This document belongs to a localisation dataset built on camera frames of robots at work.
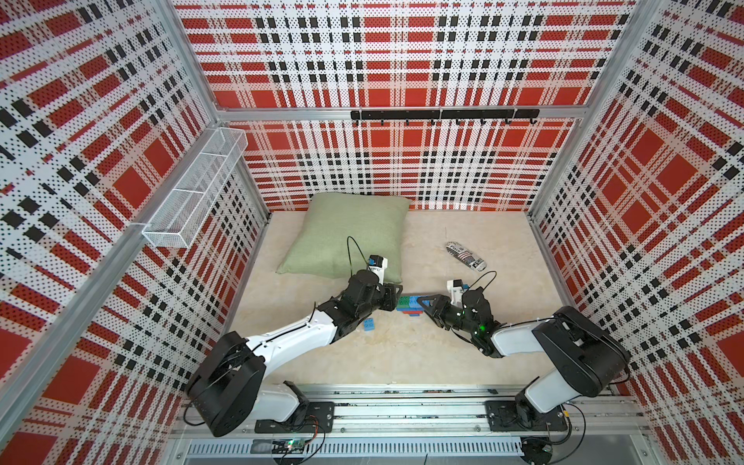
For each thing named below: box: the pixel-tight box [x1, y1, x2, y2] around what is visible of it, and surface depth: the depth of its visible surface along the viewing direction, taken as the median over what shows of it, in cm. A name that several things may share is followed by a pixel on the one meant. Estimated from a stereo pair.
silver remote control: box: [445, 241, 488, 273], surface depth 106 cm
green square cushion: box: [277, 192, 410, 284], surface depth 99 cm
